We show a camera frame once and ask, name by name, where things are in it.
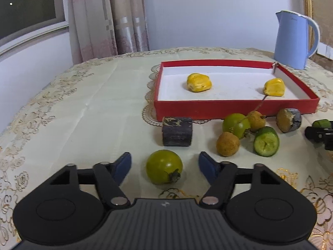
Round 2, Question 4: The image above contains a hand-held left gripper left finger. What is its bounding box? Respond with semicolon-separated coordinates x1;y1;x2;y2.
48;152;132;209

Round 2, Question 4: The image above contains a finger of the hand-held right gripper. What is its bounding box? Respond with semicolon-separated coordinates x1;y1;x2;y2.
305;126;333;144

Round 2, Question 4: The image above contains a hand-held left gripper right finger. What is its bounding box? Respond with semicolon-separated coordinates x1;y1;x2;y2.
198;151;283;209

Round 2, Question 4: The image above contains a dark green cucumber end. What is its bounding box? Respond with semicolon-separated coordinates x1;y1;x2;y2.
312;119;332;129

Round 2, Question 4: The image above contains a brown longan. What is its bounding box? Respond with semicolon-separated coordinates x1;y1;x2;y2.
247;111;266;132
216;132;240;157

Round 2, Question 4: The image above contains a dark sugarcane piece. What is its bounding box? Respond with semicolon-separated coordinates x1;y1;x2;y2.
276;107;302;133

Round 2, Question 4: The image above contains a green round fruit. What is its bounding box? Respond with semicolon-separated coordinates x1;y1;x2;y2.
222;113;251;139
146;150;183;185

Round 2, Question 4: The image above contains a dark wooden block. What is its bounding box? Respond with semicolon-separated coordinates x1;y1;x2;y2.
162;117;193;147

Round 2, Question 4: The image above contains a cut cucumber piece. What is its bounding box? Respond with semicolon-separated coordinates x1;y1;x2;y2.
253;126;280;157

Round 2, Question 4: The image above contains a yellow fruit piece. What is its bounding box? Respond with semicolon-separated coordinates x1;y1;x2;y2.
187;73;212;92
263;78;285;97

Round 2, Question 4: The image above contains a red cardboard box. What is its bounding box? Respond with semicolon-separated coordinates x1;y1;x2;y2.
153;59;320;122

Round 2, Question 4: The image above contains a cream embroidered tablecloth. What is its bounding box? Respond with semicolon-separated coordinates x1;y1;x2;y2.
0;47;333;250

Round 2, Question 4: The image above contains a blue electric kettle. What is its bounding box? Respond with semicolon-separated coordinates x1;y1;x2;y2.
273;10;320;70

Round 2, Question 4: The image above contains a pink patterned curtain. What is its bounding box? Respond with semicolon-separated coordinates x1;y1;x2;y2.
68;0;150;64

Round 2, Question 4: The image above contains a window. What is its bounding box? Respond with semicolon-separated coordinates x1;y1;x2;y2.
0;0;69;55

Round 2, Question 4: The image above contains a gold arched wall frame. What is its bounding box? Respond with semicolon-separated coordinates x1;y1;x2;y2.
302;0;333;55

